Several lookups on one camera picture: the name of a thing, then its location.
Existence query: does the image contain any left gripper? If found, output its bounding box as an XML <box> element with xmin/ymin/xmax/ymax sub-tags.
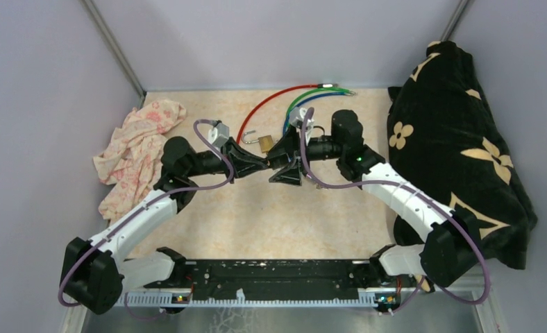
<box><xmin>185</xmin><ymin>137</ymin><xmax>269</xmax><ymax>185</ymax></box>

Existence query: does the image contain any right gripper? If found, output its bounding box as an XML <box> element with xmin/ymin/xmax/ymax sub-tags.
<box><xmin>268</xmin><ymin>124</ymin><xmax>344</xmax><ymax>187</ymax></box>

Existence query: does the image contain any large brass padlock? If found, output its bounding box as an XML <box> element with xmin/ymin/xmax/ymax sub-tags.
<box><xmin>241</xmin><ymin>130</ymin><xmax>274</xmax><ymax>153</ymax></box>

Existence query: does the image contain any black cable lock head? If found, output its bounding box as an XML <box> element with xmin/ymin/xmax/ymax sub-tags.
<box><xmin>267</xmin><ymin>155</ymin><xmax>287</xmax><ymax>170</ymax></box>

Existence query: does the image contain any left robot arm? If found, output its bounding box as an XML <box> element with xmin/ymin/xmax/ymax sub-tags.
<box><xmin>58</xmin><ymin>137</ymin><xmax>271</xmax><ymax>314</ymax></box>

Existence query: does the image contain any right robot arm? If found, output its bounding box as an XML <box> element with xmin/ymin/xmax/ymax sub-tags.
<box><xmin>267</xmin><ymin>108</ymin><xmax>485</xmax><ymax>287</ymax></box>

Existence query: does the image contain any pink patterned cloth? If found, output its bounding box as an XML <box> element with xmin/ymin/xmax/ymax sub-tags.
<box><xmin>92</xmin><ymin>99</ymin><xmax>187</xmax><ymax>223</ymax></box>

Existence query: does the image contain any black floral blanket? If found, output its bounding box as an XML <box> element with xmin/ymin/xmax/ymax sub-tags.
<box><xmin>386</xmin><ymin>41</ymin><xmax>538</xmax><ymax>270</ymax></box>

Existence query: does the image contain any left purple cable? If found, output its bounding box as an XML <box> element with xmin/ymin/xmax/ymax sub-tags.
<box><xmin>57</xmin><ymin>119</ymin><xmax>236</xmax><ymax>321</ymax></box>

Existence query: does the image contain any purple cable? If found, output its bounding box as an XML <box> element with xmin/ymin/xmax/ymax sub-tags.
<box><xmin>57</xmin><ymin>119</ymin><xmax>236</xmax><ymax>321</ymax></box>
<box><xmin>299</xmin><ymin>107</ymin><xmax>492</xmax><ymax>316</ymax></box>

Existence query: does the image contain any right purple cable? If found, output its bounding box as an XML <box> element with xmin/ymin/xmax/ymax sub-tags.
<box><xmin>299</xmin><ymin>107</ymin><xmax>492</xmax><ymax>316</ymax></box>

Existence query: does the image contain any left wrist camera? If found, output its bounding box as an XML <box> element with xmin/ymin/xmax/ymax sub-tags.
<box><xmin>208</xmin><ymin>120</ymin><xmax>230</xmax><ymax>149</ymax></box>

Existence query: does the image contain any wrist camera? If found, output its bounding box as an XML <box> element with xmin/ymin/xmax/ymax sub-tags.
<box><xmin>287</xmin><ymin>107</ymin><xmax>314</xmax><ymax>129</ymax></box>
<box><xmin>208</xmin><ymin>120</ymin><xmax>230</xmax><ymax>149</ymax></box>

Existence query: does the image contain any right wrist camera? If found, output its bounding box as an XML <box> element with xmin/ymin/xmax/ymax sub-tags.
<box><xmin>287</xmin><ymin>107</ymin><xmax>314</xmax><ymax>129</ymax></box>

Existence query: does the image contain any red cable lock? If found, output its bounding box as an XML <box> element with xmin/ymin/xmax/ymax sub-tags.
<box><xmin>235</xmin><ymin>83</ymin><xmax>339</xmax><ymax>146</ymax></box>

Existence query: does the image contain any green cable lock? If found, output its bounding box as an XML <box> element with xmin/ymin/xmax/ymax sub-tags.
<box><xmin>285</xmin><ymin>85</ymin><xmax>357</xmax><ymax>120</ymax></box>

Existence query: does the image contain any blue cable lock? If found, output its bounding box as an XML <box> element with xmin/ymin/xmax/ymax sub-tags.
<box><xmin>282</xmin><ymin>88</ymin><xmax>357</xmax><ymax>135</ymax></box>

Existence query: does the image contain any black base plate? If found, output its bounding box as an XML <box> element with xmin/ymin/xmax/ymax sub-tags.
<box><xmin>146</xmin><ymin>259</ymin><xmax>416</xmax><ymax>301</ymax></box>

